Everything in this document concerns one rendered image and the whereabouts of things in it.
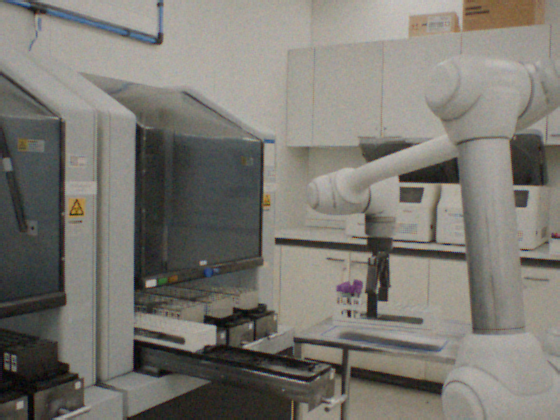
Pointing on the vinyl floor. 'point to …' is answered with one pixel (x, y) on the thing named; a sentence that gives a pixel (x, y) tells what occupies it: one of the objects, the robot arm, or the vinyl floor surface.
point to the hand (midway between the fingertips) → (377, 306)
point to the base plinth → (387, 378)
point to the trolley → (383, 343)
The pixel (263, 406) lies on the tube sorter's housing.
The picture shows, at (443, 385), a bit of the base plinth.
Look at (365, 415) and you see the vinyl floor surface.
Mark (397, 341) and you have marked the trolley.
